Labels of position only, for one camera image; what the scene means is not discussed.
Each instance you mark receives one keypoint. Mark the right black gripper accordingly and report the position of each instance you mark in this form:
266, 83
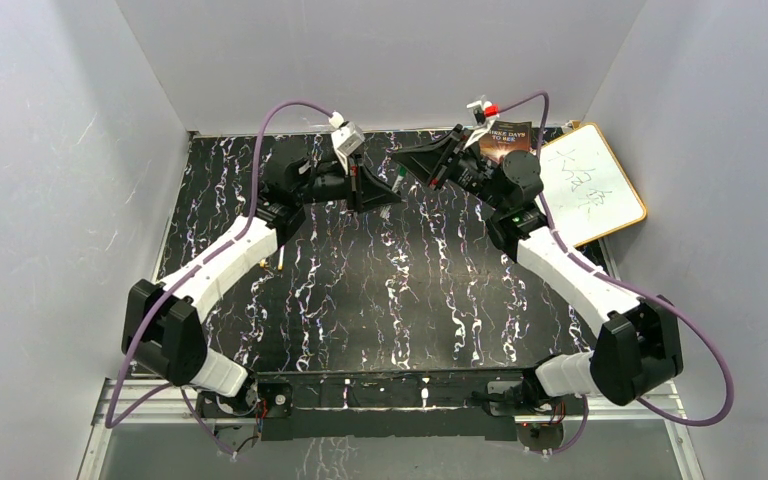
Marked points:
429, 161

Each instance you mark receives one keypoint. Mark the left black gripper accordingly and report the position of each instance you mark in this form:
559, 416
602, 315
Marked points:
367, 192

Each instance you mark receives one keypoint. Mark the green pen cap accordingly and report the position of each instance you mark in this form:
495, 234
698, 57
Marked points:
402, 172

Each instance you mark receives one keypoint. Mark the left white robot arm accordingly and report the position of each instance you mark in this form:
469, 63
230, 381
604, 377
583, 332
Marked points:
163, 323

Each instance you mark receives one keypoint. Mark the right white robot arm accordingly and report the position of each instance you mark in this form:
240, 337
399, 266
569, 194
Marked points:
637, 339

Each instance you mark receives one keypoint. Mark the dark book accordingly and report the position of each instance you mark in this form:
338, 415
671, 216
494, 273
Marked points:
505, 137

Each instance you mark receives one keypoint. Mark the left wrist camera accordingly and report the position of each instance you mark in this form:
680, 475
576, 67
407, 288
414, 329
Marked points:
346, 137

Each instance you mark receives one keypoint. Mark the whiteboard with wooden frame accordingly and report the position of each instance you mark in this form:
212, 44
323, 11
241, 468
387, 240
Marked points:
586, 189

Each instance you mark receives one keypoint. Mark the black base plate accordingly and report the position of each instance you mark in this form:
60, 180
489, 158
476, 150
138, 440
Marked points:
492, 403

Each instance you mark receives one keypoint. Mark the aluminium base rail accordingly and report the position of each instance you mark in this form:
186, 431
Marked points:
161, 438

